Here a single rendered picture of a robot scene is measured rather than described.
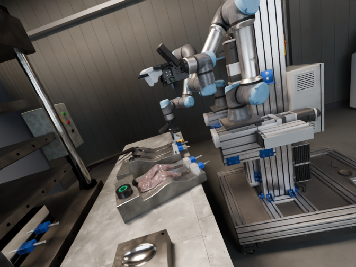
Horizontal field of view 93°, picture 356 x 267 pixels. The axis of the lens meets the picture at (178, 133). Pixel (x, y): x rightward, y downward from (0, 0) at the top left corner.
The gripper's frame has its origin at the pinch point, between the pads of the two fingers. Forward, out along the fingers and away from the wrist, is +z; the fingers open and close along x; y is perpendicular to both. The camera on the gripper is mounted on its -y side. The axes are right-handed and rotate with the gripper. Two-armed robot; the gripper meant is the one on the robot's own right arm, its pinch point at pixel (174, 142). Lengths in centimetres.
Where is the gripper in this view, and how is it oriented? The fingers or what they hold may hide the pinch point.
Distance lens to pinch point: 139.5
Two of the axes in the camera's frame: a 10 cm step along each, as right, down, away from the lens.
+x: -1.0, -3.0, 9.5
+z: 2.8, 9.1, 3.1
